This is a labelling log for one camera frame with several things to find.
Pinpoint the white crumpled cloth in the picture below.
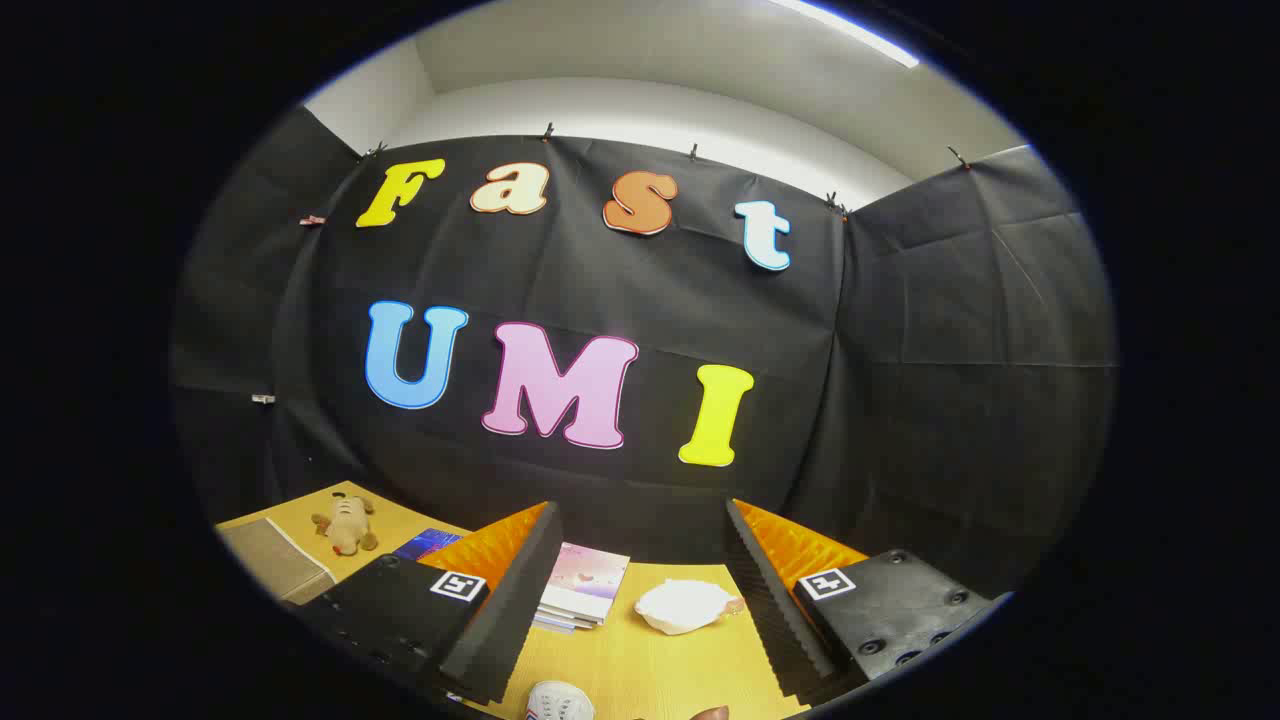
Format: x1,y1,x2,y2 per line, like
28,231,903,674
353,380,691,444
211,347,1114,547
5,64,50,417
634,578,747,637

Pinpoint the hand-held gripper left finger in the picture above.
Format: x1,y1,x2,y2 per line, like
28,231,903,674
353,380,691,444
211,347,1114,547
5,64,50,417
285,500,563,706

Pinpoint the pink cover book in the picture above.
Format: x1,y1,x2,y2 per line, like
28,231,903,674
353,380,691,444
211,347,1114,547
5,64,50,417
545,543,631,606

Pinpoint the beige fabric storage box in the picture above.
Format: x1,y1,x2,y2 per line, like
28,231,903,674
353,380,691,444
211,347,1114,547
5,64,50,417
215,518,336,607

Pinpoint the white canvas shoe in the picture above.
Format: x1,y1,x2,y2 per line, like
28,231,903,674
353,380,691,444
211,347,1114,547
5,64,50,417
525,680,596,720

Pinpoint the tan plush dog toy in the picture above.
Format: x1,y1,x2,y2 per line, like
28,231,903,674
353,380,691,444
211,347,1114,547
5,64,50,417
310,492,381,557

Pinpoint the blue cover book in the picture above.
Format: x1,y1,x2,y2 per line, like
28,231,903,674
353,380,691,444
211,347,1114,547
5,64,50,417
393,527,466,563

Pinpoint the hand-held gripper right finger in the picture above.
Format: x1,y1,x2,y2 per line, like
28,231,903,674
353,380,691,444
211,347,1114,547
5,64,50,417
724,497,1006,709

